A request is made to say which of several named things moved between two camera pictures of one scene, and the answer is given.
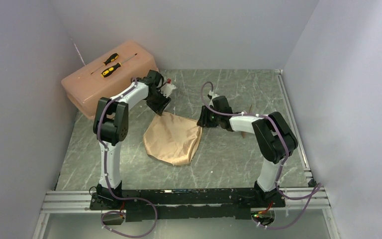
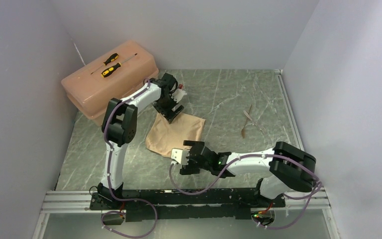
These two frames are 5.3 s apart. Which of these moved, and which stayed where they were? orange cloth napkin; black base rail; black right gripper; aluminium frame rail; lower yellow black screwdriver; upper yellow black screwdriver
Moved: orange cloth napkin; black right gripper
Stayed: upper yellow black screwdriver; black base rail; aluminium frame rail; lower yellow black screwdriver
